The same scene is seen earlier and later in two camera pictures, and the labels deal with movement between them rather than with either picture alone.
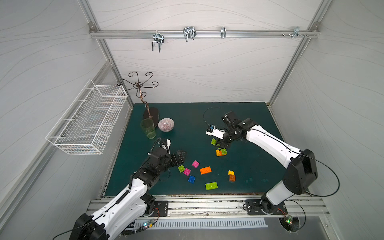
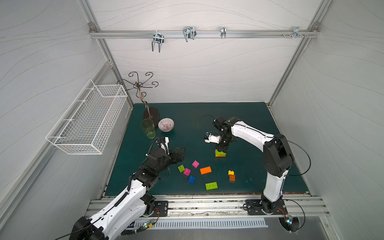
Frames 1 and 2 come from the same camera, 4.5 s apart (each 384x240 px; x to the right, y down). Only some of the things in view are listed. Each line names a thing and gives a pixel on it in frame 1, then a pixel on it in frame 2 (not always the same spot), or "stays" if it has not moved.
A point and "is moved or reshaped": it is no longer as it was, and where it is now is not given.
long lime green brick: [213, 141] is moved or reshaped
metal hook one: [159, 38] stays
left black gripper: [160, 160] stays
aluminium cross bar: [200, 33] stays
